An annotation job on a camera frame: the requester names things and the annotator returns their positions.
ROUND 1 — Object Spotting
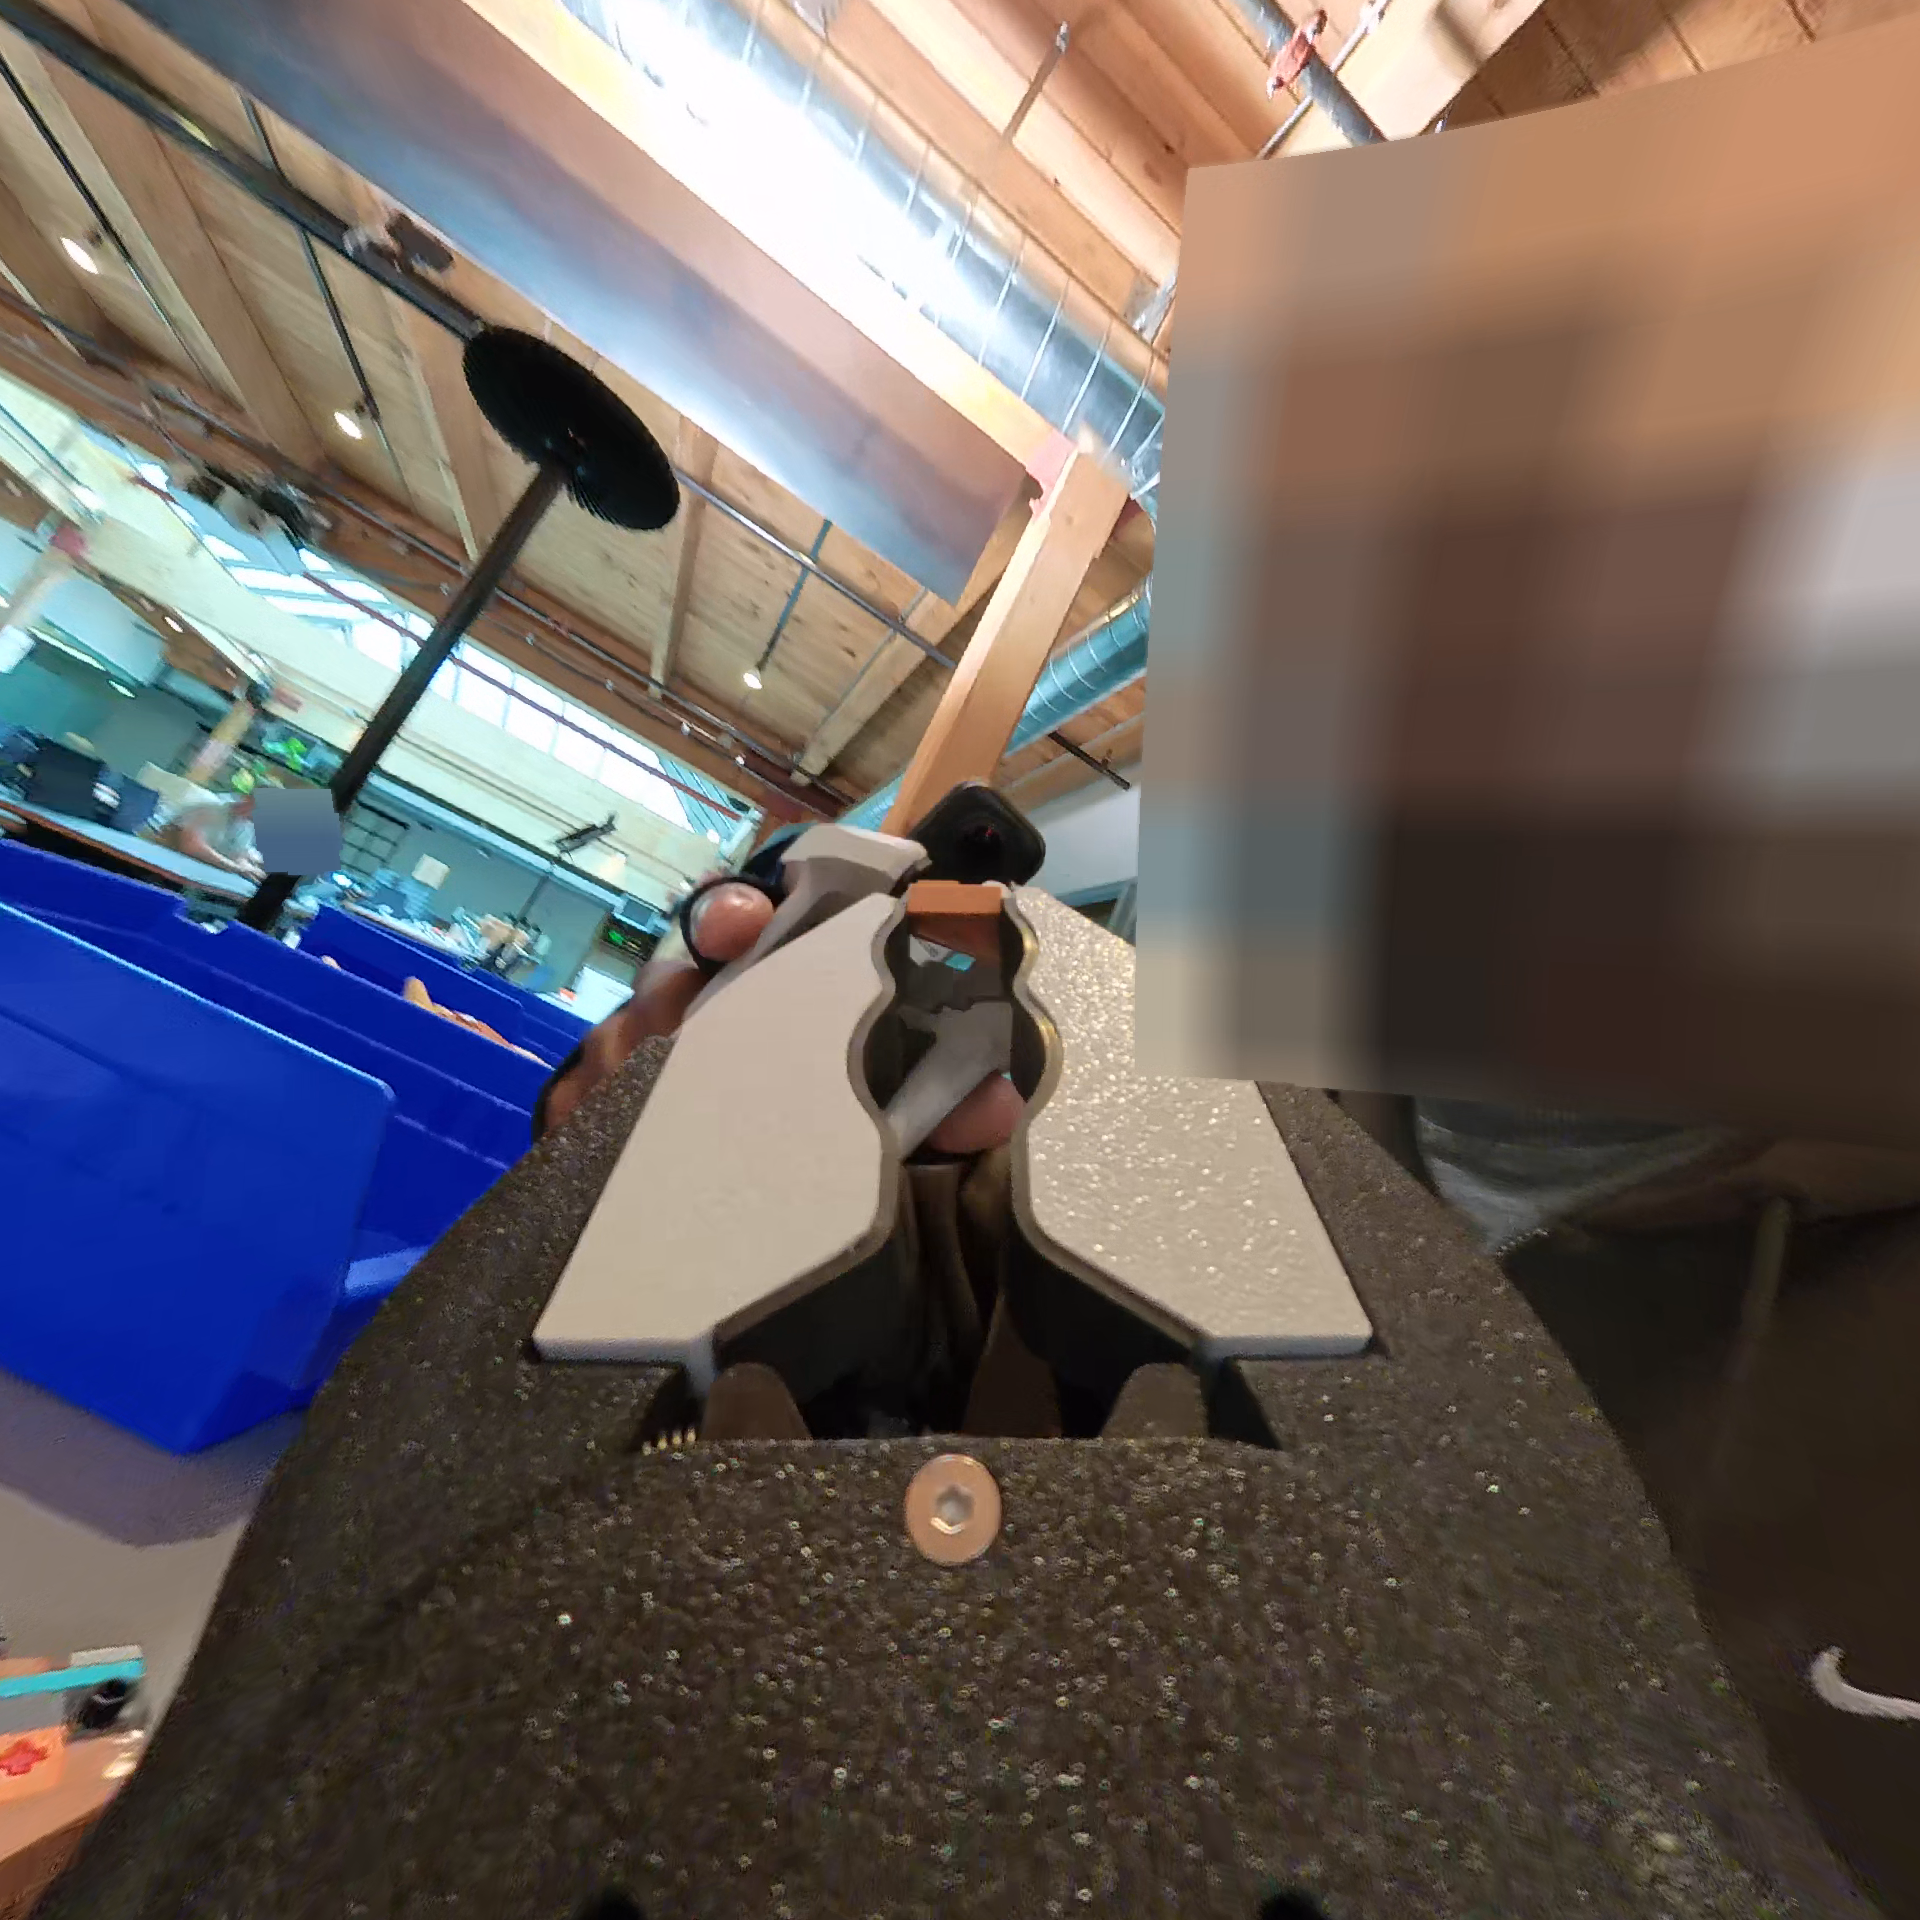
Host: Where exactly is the wooden support post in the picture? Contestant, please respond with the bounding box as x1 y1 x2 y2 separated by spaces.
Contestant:
884 450 1129 835

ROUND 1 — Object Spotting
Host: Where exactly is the long white office table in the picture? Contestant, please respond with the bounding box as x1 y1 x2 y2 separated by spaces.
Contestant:
0 796 256 904

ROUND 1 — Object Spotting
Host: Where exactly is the multicoloured brick model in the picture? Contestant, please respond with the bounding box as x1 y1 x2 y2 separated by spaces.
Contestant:
0 1647 153 1920

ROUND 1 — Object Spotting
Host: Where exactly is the brown toy figure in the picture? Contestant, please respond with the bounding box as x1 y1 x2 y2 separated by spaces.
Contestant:
398 977 518 1045

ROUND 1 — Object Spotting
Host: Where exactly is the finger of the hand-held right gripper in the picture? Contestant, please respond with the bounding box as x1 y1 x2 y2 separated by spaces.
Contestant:
884 977 1015 1162
742 820 928 985

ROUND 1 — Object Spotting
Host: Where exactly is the ceiling mounted heater unit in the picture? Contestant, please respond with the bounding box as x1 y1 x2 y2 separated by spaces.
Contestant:
180 465 324 543

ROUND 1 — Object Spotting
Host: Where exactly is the person's brown jacket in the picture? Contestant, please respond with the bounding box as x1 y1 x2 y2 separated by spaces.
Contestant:
1335 1096 1920 1920

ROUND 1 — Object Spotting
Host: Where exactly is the black floor lamp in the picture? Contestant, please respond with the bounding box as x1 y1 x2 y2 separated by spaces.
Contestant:
240 324 681 932

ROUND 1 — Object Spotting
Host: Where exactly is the small brown brick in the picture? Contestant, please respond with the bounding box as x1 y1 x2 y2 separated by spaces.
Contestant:
904 883 1004 970

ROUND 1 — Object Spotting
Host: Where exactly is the row of black office chairs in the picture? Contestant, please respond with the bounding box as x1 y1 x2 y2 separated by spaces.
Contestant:
0 728 160 842

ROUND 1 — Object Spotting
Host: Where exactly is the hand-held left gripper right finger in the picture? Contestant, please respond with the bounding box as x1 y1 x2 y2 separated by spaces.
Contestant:
1001 885 1375 1369

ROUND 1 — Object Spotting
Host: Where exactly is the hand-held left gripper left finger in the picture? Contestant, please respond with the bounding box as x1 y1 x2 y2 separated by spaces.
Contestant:
527 897 904 1368

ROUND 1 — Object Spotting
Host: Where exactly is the black tripod stand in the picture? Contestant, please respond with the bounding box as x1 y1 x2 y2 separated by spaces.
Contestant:
517 813 624 977

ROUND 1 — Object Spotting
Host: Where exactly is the person's grey shirt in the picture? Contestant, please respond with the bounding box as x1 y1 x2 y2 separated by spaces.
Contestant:
1411 1099 1741 1255

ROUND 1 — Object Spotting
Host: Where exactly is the large blue storage bin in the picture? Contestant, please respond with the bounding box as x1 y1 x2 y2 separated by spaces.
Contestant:
0 837 590 1460

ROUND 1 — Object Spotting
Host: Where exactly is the long silver ventilation duct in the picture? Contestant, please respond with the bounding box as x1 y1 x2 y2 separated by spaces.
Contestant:
563 0 1179 505

